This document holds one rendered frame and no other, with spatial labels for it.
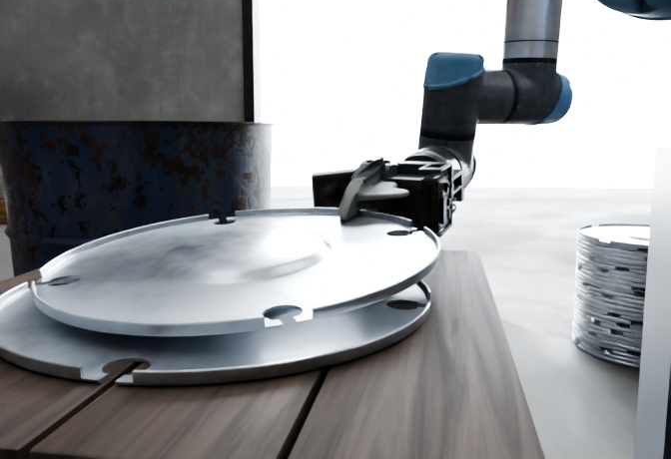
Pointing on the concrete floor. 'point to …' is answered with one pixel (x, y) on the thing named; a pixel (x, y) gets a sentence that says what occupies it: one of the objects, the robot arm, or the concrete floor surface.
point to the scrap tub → (124, 179)
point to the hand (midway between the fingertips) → (340, 219)
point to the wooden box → (301, 398)
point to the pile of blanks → (609, 300)
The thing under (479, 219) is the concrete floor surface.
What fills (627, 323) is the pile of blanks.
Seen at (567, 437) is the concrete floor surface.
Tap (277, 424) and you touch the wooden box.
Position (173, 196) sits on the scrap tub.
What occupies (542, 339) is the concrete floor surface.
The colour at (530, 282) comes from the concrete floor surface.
